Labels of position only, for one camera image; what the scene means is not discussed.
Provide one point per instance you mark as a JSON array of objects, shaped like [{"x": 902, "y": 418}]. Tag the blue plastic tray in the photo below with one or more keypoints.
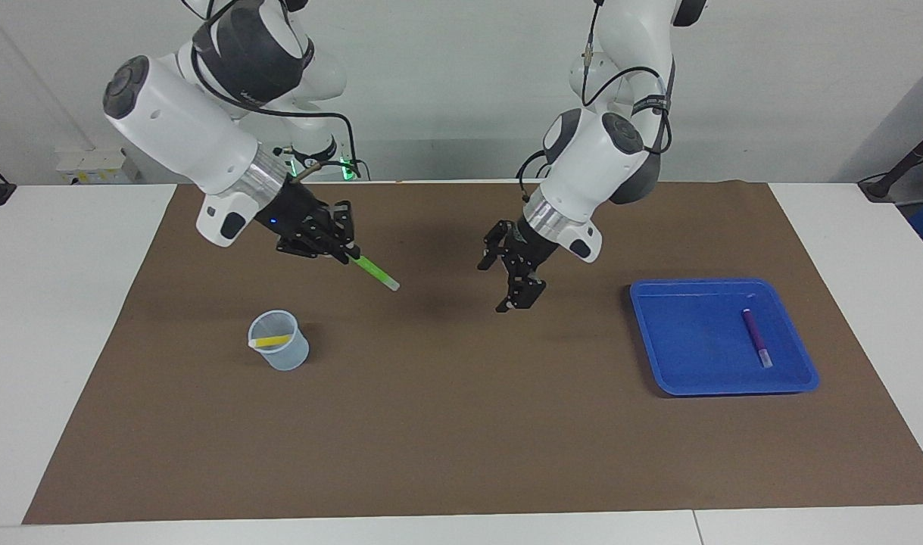
[{"x": 696, "y": 341}]

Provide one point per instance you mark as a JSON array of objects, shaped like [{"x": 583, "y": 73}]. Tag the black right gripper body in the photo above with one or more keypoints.
[{"x": 294, "y": 216}]

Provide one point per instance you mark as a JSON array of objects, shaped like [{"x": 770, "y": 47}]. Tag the yellow pen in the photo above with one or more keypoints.
[{"x": 272, "y": 341}]

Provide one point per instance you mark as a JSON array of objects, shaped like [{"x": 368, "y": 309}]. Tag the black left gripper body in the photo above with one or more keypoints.
[{"x": 529, "y": 250}]

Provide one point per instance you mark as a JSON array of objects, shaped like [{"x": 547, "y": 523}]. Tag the brown table mat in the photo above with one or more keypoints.
[{"x": 461, "y": 416}]

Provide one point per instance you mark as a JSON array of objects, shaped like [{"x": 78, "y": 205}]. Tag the white box with yellow label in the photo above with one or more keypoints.
[{"x": 98, "y": 166}]

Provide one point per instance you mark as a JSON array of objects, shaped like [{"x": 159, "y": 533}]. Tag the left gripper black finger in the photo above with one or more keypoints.
[
  {"x": 495, "y": 242},
  {"x": 525, "y": 289}
]

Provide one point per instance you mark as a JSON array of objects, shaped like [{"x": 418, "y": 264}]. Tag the green pen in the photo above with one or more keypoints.
[{"x": 374, "y": 271}]

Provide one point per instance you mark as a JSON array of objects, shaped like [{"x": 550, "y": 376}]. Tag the black stand pole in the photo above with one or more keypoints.
[{"x": 904, "y": 163}]

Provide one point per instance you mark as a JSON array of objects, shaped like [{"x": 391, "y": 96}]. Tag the purple pen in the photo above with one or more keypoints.
[{"x": 756, "y": 337}]

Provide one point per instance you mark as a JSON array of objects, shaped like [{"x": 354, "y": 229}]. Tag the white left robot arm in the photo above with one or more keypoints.
[{"x": 597, "y": 159}]

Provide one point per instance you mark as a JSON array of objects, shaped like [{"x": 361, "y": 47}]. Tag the clear plastic cup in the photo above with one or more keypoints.
[{"x": 287, "y": 357}]

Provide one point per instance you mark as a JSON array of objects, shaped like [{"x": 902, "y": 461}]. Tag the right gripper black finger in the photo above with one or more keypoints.
[
  {"x": 317, "y": 250},
  {"x": 341, "y": 221}
]

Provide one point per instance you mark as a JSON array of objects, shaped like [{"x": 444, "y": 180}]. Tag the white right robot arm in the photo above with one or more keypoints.
[{"x": 181, "y": 129}]

